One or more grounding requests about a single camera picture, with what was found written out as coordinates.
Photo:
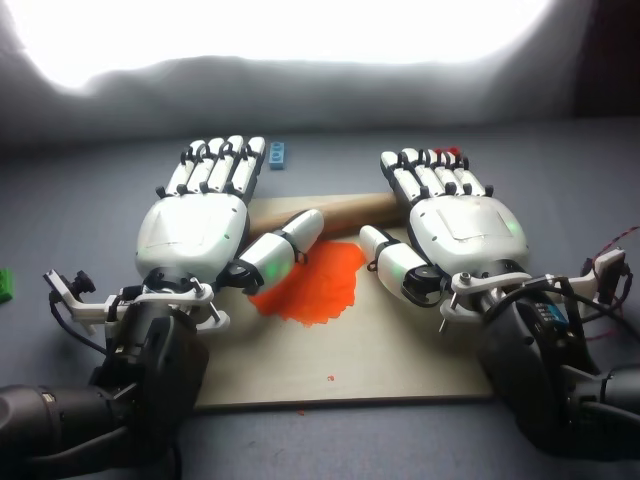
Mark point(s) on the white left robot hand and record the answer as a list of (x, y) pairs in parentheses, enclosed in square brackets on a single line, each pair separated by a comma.
[(190, 235)]

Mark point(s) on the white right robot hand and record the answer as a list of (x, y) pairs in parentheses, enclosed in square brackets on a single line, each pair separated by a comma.
[(465, 230)]

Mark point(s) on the wooden rolling pin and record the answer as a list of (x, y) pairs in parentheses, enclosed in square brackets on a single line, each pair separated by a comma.
[(350, 210)]

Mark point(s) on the orange clay dough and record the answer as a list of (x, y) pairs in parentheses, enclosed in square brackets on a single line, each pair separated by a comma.
[(320, 285)]

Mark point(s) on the red toy block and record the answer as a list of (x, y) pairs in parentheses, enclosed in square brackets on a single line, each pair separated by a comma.
[(452, 149)]

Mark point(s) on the light blue toy block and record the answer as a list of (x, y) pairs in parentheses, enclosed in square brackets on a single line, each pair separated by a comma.
[(278, 156)]

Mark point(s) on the grey table cloth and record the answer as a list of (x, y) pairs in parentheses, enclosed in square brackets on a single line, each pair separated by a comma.
[(75, 200)]

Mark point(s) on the light wooden board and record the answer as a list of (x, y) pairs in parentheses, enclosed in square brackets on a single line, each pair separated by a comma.
[(375, 350)]

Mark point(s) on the green toy block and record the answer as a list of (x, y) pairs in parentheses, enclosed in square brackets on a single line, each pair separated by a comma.
[(6, 285)]

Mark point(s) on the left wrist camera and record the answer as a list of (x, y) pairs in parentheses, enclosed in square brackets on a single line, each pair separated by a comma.
[(77, 285)]

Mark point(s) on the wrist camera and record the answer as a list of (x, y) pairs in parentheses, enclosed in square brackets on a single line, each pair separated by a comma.
[(77, 285), (610, 272)]

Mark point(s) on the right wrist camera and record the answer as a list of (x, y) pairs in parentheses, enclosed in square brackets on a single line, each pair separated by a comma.
[(610, 272)]

